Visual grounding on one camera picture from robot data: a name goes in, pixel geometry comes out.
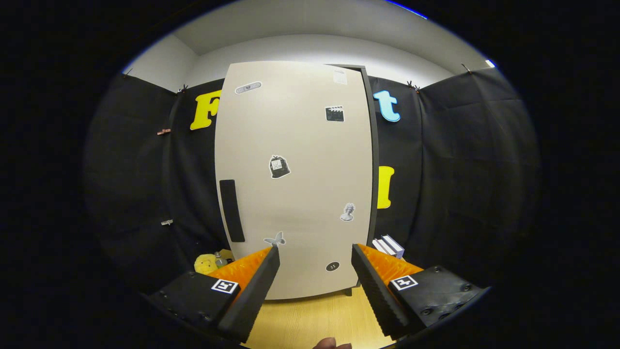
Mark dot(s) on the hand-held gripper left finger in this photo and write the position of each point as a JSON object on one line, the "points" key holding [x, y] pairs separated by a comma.
{"points": [[254, 295]]}

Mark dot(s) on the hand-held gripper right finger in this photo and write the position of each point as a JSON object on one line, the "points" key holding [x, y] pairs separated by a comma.
{"points": [[378, 295]]}

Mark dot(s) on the dark grey shoe cabinet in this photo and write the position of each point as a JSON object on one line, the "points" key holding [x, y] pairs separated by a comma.
{"points": [[374, 169]]}

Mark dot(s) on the yellow pineapple plush toy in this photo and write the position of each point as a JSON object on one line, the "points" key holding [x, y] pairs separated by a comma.
{"points": [[204, 264]]}

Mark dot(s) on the black backdrop cloth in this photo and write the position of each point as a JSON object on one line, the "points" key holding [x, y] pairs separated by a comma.
{"points": [[460, 169]]}

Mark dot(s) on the green label plastic bottle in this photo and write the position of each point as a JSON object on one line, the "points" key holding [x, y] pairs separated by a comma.
{"points": [[220, 261]]}

